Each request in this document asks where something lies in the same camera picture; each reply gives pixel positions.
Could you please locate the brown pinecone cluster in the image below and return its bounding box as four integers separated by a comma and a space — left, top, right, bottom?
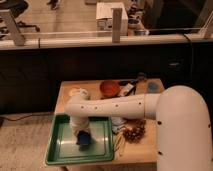
123, 120, 146, 143

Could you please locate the green plastic tray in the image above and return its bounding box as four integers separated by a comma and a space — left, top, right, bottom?
45, 114, 114, 166

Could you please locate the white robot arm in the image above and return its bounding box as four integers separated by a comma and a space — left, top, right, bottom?
65, 86, 213, 171

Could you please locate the beige bundle of sticks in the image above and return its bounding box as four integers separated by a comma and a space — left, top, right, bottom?
113, 134, 126, 156

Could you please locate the black white packet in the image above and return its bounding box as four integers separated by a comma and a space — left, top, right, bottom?
118, 81, 136, 97

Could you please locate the orange bowl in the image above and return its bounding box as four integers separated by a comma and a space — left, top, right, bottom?
100, 80, 120, 98

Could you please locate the wooden table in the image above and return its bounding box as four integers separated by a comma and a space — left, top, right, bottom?
55, 80, 157, 171

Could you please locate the white cardboard box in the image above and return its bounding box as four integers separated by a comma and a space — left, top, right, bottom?
96, 2, 128, 36

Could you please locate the blue small cup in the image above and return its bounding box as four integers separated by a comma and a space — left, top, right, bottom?
147, 82, 158, 93

